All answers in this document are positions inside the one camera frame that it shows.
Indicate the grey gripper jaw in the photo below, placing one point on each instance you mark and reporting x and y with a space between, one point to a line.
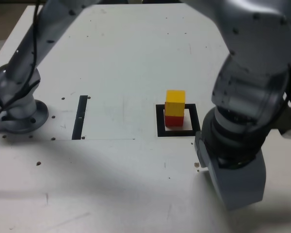
201 153
240 187

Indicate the red cube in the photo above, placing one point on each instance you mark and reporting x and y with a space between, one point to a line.
174 121

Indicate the yellow cube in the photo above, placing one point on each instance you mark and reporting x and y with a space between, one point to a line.
175 104

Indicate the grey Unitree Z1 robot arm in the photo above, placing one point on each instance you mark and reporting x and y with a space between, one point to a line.
257 36

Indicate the black tape square outline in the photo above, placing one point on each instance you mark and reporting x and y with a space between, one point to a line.
160 131

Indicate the black tape strip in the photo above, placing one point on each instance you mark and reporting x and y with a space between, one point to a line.
78 121

